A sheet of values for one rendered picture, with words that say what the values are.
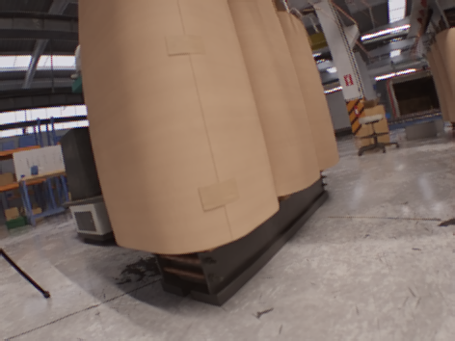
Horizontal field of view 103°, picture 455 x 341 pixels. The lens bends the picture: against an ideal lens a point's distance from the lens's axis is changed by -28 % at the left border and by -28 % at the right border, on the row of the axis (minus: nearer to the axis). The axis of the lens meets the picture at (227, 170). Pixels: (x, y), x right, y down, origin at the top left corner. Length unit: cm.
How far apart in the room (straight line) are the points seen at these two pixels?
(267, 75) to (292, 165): 32
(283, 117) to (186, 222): 53
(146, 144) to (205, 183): 15
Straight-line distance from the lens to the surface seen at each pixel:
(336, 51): 1177
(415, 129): 425
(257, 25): 99
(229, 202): 53
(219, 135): 53
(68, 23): 826
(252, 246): 83
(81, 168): 189
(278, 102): 89
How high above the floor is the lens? 39
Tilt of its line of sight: 3 degrees down
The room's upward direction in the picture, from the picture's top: 13 degrees counter-clockwise
